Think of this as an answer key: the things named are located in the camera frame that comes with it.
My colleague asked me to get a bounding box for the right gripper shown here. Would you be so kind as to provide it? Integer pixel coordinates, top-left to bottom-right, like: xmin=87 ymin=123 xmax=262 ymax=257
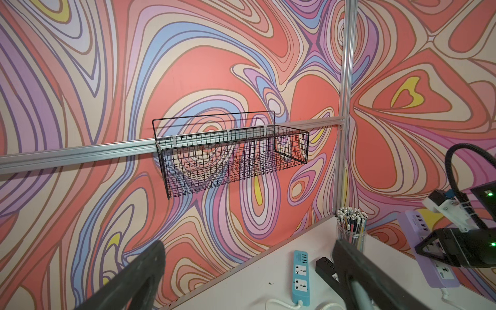
xmin=415 ymin=228 xmax=495 ymax=267

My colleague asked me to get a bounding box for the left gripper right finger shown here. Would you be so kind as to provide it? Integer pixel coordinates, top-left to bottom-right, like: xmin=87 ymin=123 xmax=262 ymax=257
xmin=332 ymin=240 xmax=428 ymax=309

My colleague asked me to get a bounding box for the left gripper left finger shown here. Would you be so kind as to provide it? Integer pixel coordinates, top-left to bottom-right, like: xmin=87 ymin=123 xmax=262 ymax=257
xmin=78 ymin=240 xmax=165 ymax=309

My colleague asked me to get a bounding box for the purple power strip with cord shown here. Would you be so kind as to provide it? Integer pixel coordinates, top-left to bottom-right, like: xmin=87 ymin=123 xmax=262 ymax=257
xmin=397 ymin=208 xmax=466 ymax=310

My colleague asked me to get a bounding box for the black power strip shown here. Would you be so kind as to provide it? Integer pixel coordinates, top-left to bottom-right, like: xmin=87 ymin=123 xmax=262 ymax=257
xmin=315 ymin=257 xmax=344 ymax=298

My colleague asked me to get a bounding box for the blue power strip with cord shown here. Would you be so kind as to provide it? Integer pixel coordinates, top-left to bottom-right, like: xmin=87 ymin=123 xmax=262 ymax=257
xmin=265 ymin=250 xmax=311 ymax=310

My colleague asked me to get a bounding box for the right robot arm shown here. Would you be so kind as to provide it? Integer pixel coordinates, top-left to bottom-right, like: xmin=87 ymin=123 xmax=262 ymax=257
xmin=412 ymin=141 xmax=495 ymax=268

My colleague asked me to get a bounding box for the metal cup of pens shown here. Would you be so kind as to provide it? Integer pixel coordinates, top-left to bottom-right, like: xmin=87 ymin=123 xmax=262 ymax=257
xmin=337 ymin=207 xmax=368 ymax=252

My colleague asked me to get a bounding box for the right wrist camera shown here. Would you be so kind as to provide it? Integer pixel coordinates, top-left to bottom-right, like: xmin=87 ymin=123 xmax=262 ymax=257
xmin=422 ymin=189 xmax=478 ymax=233

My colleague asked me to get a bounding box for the black wire basket back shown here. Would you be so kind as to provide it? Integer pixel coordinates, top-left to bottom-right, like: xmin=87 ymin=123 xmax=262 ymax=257
xmin=152 ymin=111 xmax=310 ymax=199

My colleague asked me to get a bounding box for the aluminium frame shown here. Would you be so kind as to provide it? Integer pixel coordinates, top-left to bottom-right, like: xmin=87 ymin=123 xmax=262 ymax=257
xmin=0 ymin=0 xmax=360 ymax=216

